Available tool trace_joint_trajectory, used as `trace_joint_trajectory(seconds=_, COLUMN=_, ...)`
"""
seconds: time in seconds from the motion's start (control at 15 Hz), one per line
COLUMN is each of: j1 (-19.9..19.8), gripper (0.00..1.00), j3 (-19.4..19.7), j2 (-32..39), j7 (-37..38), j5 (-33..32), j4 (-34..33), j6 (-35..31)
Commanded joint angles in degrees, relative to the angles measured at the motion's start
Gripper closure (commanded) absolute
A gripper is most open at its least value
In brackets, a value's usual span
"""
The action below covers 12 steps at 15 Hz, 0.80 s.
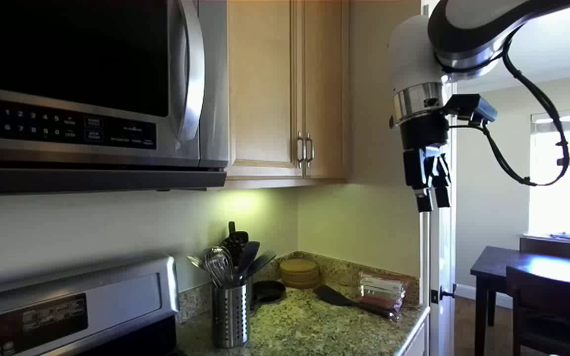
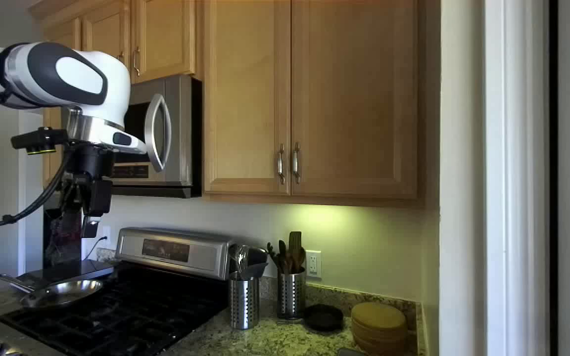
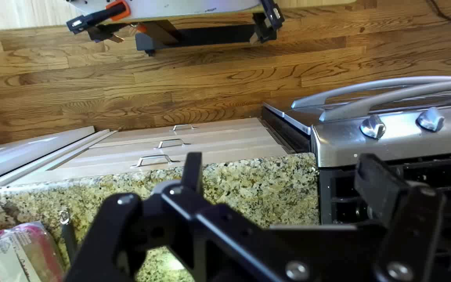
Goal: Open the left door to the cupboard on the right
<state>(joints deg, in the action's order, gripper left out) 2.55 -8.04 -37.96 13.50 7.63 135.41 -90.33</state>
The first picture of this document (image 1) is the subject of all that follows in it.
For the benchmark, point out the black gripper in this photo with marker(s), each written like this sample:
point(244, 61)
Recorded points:
point(424, 142)

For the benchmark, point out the wide light wood cupboard door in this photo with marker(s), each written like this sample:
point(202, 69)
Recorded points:
point(262, 87)

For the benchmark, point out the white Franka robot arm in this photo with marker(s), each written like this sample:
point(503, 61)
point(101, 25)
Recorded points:
point(469, 27)

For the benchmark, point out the white room door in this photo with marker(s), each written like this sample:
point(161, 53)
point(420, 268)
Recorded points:
point(442, 265)

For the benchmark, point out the black door latch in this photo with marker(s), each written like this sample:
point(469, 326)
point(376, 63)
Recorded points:
point(438, 296)

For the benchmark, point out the narrow light wood cupboard door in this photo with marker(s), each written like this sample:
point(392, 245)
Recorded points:
point(327, 87)

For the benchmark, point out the light wood cupboard carcass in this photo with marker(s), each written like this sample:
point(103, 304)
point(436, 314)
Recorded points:
point(266, 183)

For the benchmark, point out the clear plastic food bag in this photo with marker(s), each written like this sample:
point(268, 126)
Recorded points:
point(382, 292)

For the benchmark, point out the dark wooden chair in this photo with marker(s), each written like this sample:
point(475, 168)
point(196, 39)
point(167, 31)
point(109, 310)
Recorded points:
point(553, 310)
point(555, 249)

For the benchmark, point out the bright window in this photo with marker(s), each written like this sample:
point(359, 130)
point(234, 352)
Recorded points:
point(564, 219)

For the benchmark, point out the dark wooden dining table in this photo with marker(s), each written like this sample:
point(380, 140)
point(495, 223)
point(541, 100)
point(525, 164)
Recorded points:
point(549, 265)

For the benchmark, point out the black spatula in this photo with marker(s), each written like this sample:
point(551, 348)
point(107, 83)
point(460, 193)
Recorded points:
point(335, 298)

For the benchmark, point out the white base cabinet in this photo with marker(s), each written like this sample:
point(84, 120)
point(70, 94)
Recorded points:
point(418, 340)

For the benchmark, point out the small black dish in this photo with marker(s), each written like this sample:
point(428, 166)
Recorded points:
point(268, 292)

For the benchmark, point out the black plastic ladle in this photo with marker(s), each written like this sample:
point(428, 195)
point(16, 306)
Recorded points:
point(248, 257)

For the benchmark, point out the black slotted turner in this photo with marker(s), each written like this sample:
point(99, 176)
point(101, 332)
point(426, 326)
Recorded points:
point(234, 241)

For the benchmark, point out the ribbed metal utensil canister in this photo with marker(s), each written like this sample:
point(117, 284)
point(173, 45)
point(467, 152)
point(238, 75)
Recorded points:
point(230, 318)

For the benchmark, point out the stainless steel stove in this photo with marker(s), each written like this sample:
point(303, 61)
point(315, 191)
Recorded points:
point(68, 310)

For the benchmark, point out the stainless steel microwave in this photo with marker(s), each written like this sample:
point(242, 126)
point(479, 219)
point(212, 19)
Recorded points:
point(68, 67)

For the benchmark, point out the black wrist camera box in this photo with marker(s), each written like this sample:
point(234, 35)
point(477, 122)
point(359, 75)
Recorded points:
point(473, 108)

